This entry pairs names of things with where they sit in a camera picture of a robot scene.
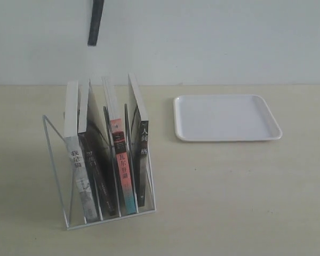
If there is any white plastic tray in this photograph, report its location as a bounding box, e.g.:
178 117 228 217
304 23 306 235
173 94 283 142

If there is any clear acrylic book rack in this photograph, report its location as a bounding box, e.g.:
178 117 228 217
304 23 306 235
42 76 157 230

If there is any black book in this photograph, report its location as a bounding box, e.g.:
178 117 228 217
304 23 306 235
128 73 149 207

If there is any dark brown book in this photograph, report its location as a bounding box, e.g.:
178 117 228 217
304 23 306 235
78 81 117 216

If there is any blue book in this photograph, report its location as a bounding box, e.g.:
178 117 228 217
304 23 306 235
87 0 105 46

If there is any red teal book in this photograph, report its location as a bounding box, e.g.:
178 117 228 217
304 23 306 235
102 75 137 215

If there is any grey white book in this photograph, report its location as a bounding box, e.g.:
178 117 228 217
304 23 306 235
63 81 98 223

